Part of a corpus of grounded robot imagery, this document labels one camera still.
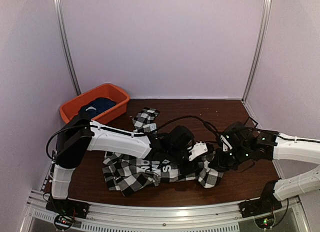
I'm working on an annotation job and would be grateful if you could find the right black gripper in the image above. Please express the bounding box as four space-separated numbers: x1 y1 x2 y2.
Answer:
209 145 251 172

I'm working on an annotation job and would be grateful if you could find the black white checkered shirt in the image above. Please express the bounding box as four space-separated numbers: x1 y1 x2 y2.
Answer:
102 107 223 196

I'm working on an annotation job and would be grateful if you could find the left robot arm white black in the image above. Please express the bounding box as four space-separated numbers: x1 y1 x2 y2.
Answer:
50 113 196 214

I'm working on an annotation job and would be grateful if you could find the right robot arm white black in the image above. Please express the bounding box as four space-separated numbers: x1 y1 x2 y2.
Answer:
212 122 320 213

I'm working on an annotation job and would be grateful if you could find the small black brooch box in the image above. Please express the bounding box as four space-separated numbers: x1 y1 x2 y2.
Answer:
244 116 259 131

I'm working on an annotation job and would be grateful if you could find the dark blue garment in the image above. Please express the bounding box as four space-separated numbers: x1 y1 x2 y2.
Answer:
79 97 117 119

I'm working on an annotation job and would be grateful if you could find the orange plastic basin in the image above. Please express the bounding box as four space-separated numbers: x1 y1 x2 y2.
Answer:
59 83 130 124

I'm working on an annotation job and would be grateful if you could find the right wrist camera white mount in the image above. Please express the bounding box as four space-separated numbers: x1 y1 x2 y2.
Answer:
220 135 232 152

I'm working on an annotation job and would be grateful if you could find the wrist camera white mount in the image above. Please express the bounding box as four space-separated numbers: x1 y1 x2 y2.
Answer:
220 135 232 152
188 142 208 161

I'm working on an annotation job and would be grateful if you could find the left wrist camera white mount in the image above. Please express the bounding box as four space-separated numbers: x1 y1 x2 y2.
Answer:
188 142 208 161

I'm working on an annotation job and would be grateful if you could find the right black cable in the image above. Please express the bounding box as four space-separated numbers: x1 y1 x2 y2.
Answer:
207 121 291 142

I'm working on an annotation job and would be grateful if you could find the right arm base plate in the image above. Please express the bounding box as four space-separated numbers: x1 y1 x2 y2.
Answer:
238 196 282 218

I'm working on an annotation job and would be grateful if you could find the aluminium front rail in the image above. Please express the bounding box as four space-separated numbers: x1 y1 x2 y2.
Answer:
24 194 305 232

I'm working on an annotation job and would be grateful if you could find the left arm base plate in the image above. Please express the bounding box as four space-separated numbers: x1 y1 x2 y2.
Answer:
45 198 89 219

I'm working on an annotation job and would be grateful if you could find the right aluminium corner post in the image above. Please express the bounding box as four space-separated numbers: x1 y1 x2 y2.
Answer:
241 0 272 104

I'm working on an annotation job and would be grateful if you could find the aluminium corner post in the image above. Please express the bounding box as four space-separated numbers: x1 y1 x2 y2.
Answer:
241 0 272 104
53 0 81 96

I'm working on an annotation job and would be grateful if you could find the left aluminium corner post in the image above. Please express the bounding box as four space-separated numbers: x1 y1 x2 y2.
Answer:
53 0 81 96

